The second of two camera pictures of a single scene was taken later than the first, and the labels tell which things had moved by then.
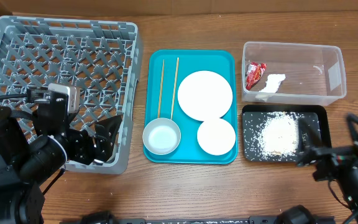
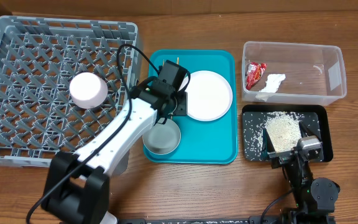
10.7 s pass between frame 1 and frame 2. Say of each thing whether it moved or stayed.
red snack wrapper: stayed
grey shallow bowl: stayed
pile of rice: stayed
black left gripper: moved
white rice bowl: moved
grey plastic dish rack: stayed
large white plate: stayed
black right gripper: moved
